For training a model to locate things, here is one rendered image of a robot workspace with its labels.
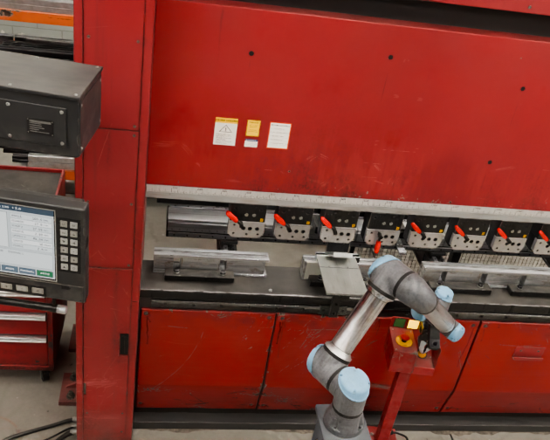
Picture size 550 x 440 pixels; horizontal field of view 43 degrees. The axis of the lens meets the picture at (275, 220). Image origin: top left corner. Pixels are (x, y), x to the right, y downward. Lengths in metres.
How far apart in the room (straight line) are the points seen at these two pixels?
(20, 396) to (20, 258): 1.57
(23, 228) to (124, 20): 0.72
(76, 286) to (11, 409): 1.51
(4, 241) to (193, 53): 0.93
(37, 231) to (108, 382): 1.17
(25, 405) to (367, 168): 2.03
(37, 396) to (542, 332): 2.49
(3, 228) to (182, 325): 1.13
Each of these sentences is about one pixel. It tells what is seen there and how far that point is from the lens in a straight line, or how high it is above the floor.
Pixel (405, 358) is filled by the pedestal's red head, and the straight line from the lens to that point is 3.11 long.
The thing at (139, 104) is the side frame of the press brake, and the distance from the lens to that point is 2.46.
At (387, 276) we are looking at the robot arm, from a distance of 2.54.
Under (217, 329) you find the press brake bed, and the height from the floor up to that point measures 0.66.
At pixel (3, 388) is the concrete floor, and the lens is 3.85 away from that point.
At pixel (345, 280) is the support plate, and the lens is 3.01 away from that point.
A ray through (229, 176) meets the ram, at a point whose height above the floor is 1.38.
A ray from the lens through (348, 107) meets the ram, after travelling 2.75.
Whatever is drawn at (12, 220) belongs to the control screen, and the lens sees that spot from 2.25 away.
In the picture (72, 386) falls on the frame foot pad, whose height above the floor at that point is 0.04.
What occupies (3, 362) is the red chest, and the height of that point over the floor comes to 0.16.
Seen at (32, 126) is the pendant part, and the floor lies 1.84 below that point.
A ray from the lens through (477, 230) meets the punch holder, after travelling 3.23.
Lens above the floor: 2.75
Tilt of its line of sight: 32 degrees down
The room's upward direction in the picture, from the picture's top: 10 degrees clockwise
